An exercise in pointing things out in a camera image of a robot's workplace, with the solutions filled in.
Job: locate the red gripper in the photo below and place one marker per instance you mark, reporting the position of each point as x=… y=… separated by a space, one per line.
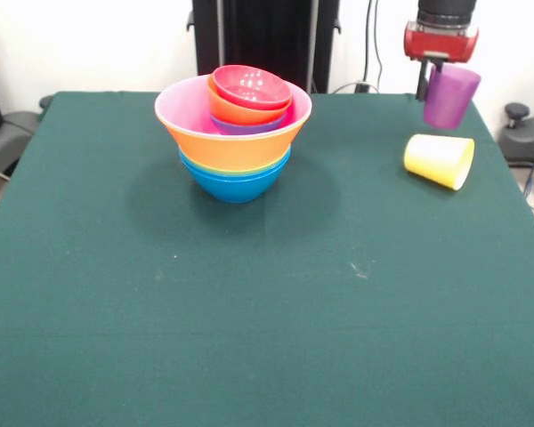
x=440 y=44

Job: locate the purple cup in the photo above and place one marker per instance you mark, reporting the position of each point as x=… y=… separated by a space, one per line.
x=451 y=98

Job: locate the yellow cup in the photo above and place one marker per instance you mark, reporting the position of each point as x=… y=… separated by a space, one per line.
x=438 y=160

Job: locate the small crimson bowl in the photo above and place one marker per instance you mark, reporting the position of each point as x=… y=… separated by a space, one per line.
x=253 y=86

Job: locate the small dark blue bowl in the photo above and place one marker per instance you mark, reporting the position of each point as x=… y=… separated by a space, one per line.
x=245 y=129

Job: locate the small red-orange bowl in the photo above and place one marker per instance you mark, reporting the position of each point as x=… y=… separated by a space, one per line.
x=231 y=113

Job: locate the large orange bowl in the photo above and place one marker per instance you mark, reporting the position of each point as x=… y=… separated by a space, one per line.
x=231 y=151

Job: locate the large pink bowl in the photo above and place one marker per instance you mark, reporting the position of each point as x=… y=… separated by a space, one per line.
x=182 y=111

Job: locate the grey base with black knob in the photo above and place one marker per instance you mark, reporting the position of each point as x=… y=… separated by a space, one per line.
x=523 y=138
x=9 y=129

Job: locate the dark green table cloth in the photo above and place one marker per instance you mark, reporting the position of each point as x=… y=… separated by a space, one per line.
x=267 y=333

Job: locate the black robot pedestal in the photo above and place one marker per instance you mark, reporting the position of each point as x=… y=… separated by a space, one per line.
x=267 y=35

